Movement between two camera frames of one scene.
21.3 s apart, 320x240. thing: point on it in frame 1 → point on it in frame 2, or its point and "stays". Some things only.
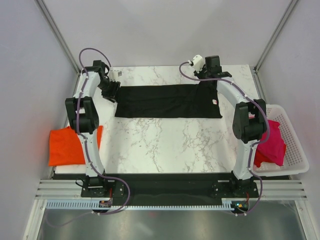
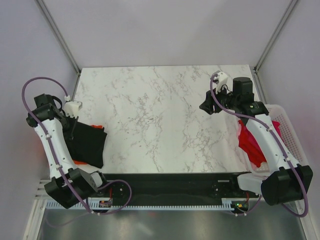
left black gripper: x=111 y=95 → x=73 y=121
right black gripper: x=199 y=74 → x=207 y=105
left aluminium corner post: x=59 y=35 stays
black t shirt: x=199 y=100 → x=88 y=144
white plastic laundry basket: x=295 y=160 stays
